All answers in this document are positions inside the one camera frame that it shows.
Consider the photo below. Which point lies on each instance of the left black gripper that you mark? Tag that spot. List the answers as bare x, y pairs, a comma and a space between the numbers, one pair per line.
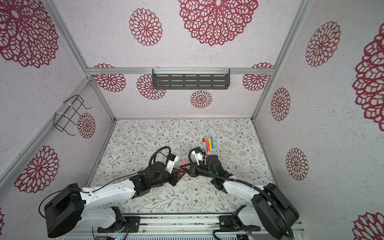
175, 173

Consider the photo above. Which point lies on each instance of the dark metal wall shelf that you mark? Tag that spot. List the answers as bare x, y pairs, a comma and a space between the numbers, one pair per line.
191, 80

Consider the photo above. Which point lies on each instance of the black wire wall rack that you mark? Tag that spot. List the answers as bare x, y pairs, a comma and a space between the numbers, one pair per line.
63, 118

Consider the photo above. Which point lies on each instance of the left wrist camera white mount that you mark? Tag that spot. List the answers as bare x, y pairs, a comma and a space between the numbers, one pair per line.
171, 162

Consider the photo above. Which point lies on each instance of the white red marker pen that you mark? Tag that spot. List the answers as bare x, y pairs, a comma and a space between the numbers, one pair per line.
204, 145

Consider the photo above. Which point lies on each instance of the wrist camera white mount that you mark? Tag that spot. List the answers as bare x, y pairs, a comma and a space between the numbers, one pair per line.
171, 162
200, 156

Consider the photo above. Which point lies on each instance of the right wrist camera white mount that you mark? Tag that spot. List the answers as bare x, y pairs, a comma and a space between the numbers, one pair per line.
200, 156

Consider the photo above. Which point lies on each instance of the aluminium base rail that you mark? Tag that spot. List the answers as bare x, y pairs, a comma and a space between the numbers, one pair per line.
174, 227

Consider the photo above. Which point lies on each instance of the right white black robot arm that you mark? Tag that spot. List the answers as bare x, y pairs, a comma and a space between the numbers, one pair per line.
269, 208

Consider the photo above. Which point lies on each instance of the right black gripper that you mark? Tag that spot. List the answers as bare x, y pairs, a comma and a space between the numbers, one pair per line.
191, 172

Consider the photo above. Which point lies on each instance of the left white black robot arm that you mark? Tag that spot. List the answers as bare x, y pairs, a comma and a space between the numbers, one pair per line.
76, 208

